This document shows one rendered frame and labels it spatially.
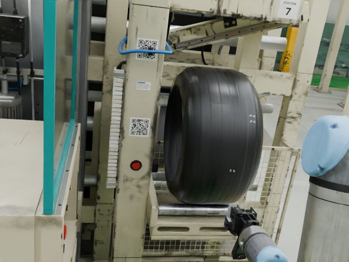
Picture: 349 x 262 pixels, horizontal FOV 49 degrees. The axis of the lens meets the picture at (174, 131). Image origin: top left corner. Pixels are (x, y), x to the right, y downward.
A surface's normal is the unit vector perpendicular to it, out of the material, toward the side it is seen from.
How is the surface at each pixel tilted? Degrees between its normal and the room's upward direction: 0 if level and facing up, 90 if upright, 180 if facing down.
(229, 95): 38
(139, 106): 90
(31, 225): 90
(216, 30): 90
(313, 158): 81
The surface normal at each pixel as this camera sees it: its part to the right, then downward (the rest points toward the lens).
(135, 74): 0.16, 0.36
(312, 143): -0.96, -0.25
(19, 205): 0.12, -0.93
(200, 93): -0.07, -0.51
